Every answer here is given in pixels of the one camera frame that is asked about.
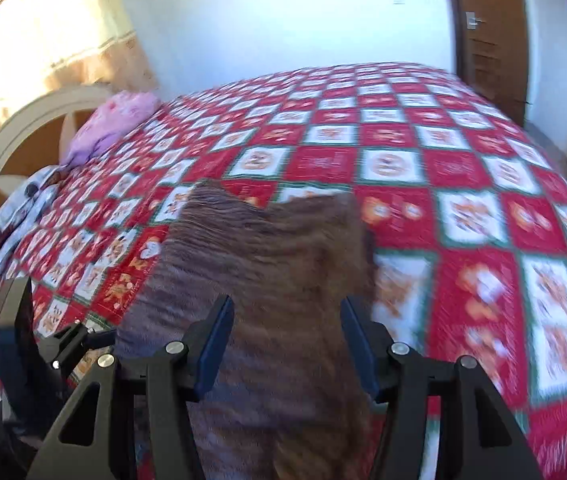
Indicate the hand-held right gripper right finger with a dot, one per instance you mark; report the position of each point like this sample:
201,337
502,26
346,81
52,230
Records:
358,350

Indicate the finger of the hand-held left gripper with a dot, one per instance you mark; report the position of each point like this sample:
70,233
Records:
80,340

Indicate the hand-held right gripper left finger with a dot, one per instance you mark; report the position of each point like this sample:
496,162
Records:
213,350

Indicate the brown knit sweater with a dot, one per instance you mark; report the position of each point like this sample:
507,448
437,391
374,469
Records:
273,270

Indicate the white patterned pillow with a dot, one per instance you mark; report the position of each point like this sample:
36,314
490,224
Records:
18,210

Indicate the red checkered printed blanket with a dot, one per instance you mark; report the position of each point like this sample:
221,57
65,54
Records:
388,160

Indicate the pink pillow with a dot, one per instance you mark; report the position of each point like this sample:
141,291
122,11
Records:
108,125

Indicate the cream wooden headboard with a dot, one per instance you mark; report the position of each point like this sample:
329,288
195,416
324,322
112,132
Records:
23,120

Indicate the cream patterned curtain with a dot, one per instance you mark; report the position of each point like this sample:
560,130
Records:
53,25

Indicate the brown wooden door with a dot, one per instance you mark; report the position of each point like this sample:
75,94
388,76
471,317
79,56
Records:
493,35

